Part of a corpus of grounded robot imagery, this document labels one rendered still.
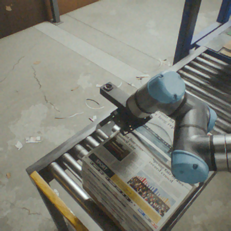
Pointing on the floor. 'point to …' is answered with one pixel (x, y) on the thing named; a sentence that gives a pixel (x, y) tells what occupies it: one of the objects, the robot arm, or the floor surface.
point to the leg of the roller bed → (59, 220)
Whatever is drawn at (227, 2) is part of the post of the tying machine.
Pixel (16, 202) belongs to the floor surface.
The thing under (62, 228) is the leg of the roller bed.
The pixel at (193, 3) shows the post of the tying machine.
